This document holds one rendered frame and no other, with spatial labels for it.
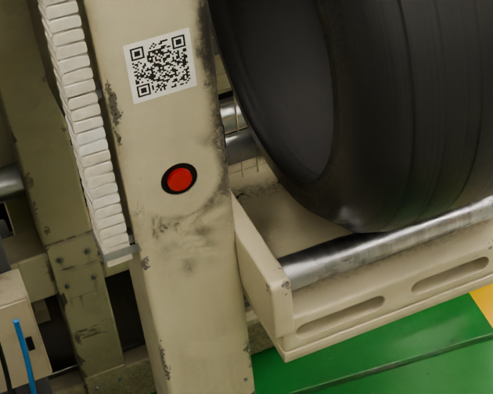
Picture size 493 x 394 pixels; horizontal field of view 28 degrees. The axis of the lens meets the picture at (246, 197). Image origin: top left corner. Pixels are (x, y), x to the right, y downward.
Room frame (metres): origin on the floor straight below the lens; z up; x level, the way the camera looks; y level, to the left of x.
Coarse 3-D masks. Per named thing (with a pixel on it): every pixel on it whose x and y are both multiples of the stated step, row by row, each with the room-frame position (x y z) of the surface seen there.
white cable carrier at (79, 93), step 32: (64, 0) 0.90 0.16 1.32; (64, 32) 0.90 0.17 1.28; (64, 64) 0.89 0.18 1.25; (64, 96) 0.91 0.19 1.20; (96, 96) 0.90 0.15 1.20; (96, 128) 0.90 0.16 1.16; (96, 160) 0.90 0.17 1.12; (96, 192) 0.89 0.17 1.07; (96, 224) 0.89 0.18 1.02; (128, 256) 0.90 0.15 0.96
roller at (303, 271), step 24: (456, 216) 0.96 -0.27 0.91; (480, 216) 0.97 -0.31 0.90; (336, 240) 0.93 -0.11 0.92; (360, 240) 0.92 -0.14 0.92; (384, 240) 0.93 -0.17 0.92; (408, 240) 0.93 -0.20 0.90; (288, 264) 0.89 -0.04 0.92; (312, 264) 0.89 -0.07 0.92; (336, 264) 0.90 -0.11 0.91; (360, 264) 0.91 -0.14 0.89
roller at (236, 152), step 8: (248, 128) 1.19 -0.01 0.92; (232, 136) 1.18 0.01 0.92; (240, 136) 1.18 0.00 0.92; (248, 136) 1.18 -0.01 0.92; (232, 144) 1.16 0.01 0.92; (240, 144) 1.16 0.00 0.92; (248, 144) 1.17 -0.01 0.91; (256, 144) 1.17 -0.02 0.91; (232, 152) 1.15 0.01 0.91; (240, 152) 1.16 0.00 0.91; (248, 152) 1.16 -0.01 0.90; (256, 152) 1.16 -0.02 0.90; (232, 160) 1.15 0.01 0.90; (240, 160) 1.16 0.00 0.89
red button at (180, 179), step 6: (180, 168) 0.92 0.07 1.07; (174, 174) 0.91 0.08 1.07; (180, 174) 0.91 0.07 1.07; (186, 174) 0.91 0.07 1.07; (168, 180) 0.91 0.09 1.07; (174, 180) 0.91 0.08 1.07; (180, 180) 0.91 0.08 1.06; (186, 180) 0.91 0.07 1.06; (174, 186) 0.91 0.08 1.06; (180, 186) 0.91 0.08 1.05; (186, 186) 0.91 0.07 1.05
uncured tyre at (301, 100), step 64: (256, 0) 1.31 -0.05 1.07; (320, 0) 0.88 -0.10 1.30; (384, 0) 0.83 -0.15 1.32; (448, 0) 0.83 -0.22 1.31; (256, 64) 1.25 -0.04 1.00; (320, 64) 1.27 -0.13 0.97; (384, 64) 0.81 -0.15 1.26; (448, 64) 0.81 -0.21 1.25; (256, 128) 1.10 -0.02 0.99; (320, 128) 1.17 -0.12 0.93; (384, 128) 0.81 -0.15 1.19; (448, 128) 0.80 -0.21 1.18; (320, 192) 0.91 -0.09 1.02; (384, 192) 0.82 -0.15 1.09; (448, 192) 0.83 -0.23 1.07
